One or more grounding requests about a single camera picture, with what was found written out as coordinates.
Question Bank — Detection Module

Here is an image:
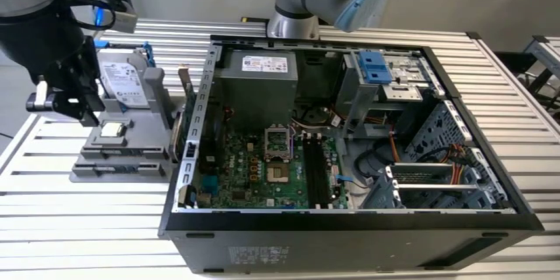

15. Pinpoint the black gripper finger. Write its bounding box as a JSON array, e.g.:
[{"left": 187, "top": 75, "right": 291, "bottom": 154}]
[
  {"left": 56, "top": 35, "right": 107, "bottom": 127},
  {"left": 24, "top": 75, "right": 83, "bottom": 119}
]

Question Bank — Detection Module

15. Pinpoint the blue RAM stick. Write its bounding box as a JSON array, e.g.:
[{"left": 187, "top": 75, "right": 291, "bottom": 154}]
[{"left": 95, "top": 165, "right": 138, "bottom": 173}]

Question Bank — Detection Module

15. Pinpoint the hard disk with blue carrier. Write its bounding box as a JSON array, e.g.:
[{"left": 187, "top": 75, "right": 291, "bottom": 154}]
[{"left": 90, "top": 39, "right": 156, "bottom": 109}]

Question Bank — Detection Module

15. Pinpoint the silver CPU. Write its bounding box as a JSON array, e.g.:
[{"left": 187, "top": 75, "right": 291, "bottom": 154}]
[{"left": 99, "top": 123, "right": 128, "bottom": 138}]

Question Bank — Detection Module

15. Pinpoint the grey parts rack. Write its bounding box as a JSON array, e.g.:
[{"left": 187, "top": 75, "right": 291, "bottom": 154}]
[{"left": 70, "top": 66, "right": 184, "bottom": 184}]

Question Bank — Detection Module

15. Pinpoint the green graphics card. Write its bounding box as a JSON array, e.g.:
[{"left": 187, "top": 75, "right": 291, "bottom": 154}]
[{"left": 168, "top": 66, "right": 198, "bottom": 163}]

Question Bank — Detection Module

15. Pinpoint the blue card latch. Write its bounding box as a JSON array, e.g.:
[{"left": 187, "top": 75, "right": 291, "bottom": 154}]
[{"left": 182, "top": 184, "right": 198, "bottom": 209}]

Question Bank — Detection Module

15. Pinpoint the grey power supply unit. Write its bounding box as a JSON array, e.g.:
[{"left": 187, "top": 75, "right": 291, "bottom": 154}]
[{"left": 212, "top": 49, "right": 299, "bottom": 130}]

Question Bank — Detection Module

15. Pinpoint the metal socket cover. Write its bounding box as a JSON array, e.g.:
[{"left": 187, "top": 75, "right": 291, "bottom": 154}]
[{"left": 264, "top": 124, "right": 294, "bottom": 162}]

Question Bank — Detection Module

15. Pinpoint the green motherboard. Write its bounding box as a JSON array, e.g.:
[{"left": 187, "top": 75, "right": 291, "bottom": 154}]
[{"left": 195, "top": 129, "right": 351, "bottom": 210}]

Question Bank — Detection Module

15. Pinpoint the CPU socket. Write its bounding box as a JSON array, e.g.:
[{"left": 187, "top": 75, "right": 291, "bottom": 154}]
[{"left": 266, "top": 161, "right": 294, "bottom": 185}]

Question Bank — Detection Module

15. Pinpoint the blue drive latch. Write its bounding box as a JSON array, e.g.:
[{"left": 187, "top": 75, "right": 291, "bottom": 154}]
[{"left": 356, "top": 50, "right": 388, "bottom": 85}]

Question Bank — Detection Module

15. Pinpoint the black open PC case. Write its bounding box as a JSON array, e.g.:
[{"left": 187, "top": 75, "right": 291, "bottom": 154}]
[{"left": 156, "top": 33, "right": 544, "bottom": 274}]

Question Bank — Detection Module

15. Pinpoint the silver drive bay cage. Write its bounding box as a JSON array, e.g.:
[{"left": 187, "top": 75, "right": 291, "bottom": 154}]
[{"left": 340, "top": 49, "right": 443, "bottom": 136}]

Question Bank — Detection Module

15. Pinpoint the grey disk bay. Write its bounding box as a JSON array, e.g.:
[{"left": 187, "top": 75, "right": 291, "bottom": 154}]
[{"left": 363, "top": 161, "right": 504, "bottom": 210}]

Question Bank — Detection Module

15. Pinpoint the metal side table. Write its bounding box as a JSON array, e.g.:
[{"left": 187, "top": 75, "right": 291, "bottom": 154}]
[{"left": 518, "top": 35, "right": 560, "bottom": 110}]

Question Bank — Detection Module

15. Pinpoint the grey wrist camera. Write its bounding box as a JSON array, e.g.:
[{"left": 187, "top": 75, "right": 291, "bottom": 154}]
[{"left": 112, "top": 7, "right": 138, "bottom": 34}]

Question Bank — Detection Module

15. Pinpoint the black cable loop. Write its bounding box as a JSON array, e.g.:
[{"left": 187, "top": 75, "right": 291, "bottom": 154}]
[{"left": 352, "top": 147, "right": 394, "bottom": 181}]

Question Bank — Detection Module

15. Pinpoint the thin orange wire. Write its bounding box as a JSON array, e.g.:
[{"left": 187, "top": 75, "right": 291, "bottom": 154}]
[{"left": 388, "top": 129, "right": 400, "bottom": 165}]

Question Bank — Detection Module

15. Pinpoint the orange yellow black wire bundle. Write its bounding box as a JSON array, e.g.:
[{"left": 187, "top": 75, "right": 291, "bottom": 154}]
[{"left": 439, "top": 144, "right": 472, "bottom": 188}]

